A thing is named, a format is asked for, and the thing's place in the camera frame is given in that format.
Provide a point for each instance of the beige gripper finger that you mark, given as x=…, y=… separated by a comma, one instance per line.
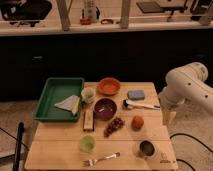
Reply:
x=168, y=116

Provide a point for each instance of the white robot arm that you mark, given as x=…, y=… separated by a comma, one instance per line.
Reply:
x=185, y=82

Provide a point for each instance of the purple bowl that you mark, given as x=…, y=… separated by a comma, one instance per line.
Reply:
x=105, y=109

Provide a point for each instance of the orange bowl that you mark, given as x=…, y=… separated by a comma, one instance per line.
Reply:
x=108, y=86

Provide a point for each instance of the red small bowl on shelf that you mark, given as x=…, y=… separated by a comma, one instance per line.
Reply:
x=86, y=21

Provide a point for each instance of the metal cup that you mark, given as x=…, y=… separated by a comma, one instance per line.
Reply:
x=146, y=149

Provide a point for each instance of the blue sponge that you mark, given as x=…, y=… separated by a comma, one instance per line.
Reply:
x=136, y=94

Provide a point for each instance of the bunch of red grapes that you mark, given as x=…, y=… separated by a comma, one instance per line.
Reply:
x=116, y=124

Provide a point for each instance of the wooden block eraser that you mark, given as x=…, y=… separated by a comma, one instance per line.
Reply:
x=88, y=124

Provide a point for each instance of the white green mug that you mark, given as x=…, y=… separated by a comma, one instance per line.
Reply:
x=88, y=95

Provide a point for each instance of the green plastic cup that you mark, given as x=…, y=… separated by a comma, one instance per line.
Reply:
x=87, y=143

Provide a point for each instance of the silver fork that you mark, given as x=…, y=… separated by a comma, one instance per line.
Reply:
x=92, y=162

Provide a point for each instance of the green plastic tray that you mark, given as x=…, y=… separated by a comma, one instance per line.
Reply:
x=56, y=90

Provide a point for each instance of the white bottle on shelf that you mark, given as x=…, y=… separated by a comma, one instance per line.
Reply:
x=90, y=9

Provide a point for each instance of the black pole stand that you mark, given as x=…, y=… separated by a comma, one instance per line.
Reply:
x=18, y=146

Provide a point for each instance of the black office chair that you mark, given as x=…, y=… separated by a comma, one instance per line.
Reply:
x=30, y=12

